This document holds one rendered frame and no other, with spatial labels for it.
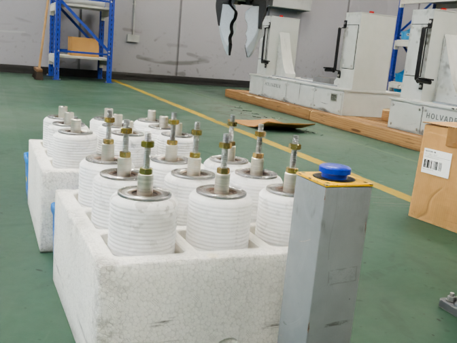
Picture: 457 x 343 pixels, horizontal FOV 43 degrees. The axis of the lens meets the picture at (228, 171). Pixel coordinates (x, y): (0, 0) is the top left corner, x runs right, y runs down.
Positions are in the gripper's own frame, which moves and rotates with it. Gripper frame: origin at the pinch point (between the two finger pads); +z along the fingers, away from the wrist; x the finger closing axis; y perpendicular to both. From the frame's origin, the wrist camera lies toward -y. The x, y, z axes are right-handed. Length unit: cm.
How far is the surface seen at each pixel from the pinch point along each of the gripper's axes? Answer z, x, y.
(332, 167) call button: 13.3, -26.9, -31.7
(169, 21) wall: -28, 314, 545
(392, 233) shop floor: 46, -27, 61
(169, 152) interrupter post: 19.6, 7.8, -9.1
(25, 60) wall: 32, 431, 427
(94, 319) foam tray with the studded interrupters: 36, -1, -43
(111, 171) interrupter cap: 21.0, 9.7, -24.7
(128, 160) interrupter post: 18.7, 6.4, -25.1
